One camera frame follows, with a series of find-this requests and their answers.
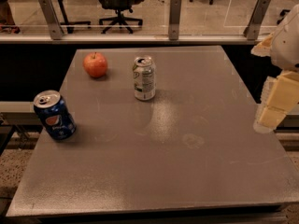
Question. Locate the red apple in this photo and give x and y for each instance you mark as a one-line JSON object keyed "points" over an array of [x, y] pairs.
{"points": [[95, 64]]}

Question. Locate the metal railing bracket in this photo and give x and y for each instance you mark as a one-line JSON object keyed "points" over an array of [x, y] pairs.
{"points": [[174, 19], [56, 32], [252, 30]]}

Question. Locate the middle metal railing bracket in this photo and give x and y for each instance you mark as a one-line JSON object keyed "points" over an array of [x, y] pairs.
{"points": [[174, 19]]}

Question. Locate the black stand with base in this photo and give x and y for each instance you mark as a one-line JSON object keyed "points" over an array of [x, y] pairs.
{"points": [[70, 25]]}

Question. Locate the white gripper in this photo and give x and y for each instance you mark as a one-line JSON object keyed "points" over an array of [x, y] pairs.
{"points": [[287, 48]]}

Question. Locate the right metal railing bracket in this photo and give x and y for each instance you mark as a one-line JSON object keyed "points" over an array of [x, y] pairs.
{"points": [[252, 30]]}

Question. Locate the silver green 7up can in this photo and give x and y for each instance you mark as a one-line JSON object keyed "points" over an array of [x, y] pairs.
{"points": [[144, 72]]}

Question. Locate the grey table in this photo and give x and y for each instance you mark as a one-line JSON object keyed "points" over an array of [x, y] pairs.
{"points": [[191, 147]]}

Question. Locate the black office chair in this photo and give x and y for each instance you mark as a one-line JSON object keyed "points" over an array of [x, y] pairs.
{"points": [[119, 6]]}

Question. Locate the blue pepsi can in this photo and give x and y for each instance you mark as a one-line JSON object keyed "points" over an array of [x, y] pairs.
{"points": [[52, 111]]}

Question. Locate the left metal railing bracket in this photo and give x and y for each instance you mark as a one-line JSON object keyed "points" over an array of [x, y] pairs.
{"points": [[56, 32]]}

